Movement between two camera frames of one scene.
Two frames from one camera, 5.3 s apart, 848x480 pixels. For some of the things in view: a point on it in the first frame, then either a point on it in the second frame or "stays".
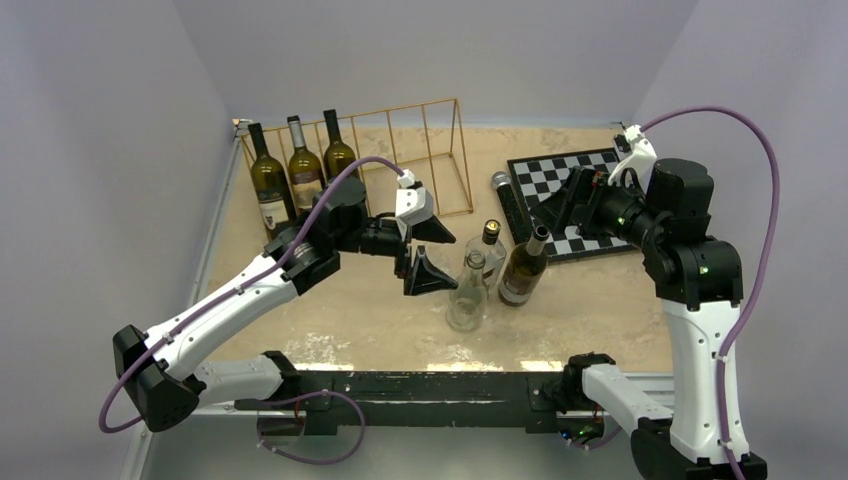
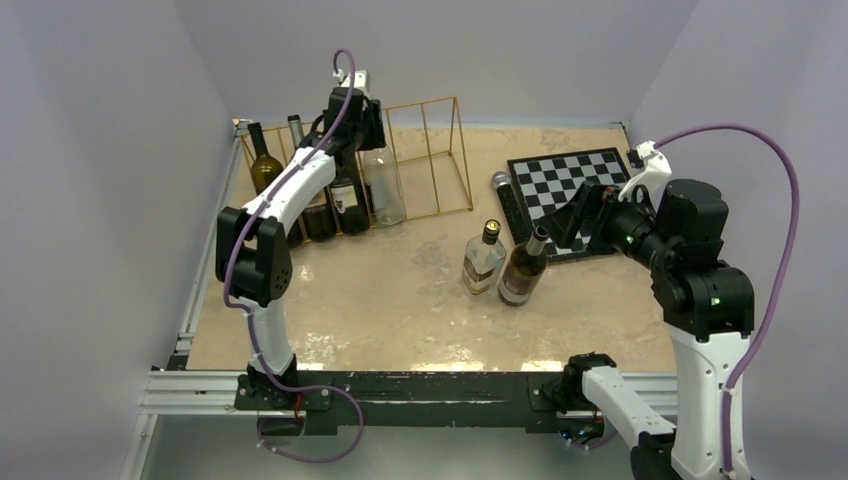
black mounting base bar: x=431 y=399 stays
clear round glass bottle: x=467 y=305 → x=383 y=186
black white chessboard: x=536 y=177 stays
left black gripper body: x=386 y=238 → x=370 y=134
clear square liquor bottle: x=493 y=252 stays
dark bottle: x=271 y=188 stays
